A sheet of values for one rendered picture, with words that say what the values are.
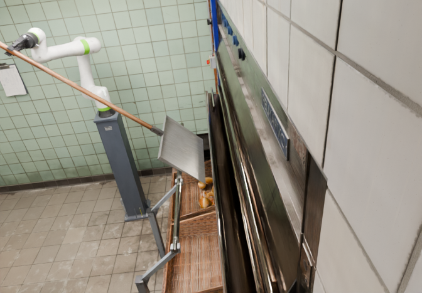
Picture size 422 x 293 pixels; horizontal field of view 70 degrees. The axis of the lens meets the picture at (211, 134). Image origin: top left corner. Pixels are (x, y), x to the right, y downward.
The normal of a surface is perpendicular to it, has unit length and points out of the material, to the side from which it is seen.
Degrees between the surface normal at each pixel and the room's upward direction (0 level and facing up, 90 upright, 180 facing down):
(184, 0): 90
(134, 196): 90
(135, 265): 0
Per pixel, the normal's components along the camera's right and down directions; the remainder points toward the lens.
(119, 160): 0.12, 0.51
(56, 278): -0.11, -0.85
